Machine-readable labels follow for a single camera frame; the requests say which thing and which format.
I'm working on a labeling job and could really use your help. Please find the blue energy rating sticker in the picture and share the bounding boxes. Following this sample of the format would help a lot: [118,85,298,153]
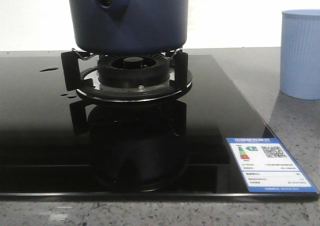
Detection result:
[226,137,319,194]

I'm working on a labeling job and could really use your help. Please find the black round gas burner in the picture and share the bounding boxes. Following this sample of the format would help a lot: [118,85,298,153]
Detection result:
[97,54,170,88]

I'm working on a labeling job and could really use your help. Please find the black glass gas stove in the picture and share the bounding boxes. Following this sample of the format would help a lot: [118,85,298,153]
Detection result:
[0,55,320,202]

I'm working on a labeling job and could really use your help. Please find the black metal pot support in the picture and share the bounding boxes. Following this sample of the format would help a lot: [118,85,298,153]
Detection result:
[61,48,193,104]

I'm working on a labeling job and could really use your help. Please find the light blue ribbed cup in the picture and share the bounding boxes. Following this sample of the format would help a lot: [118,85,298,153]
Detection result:
[280,9,320,100]

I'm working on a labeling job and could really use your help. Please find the dark blue cooking pot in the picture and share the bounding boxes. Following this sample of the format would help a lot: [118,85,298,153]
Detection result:
[69,0,189,55]

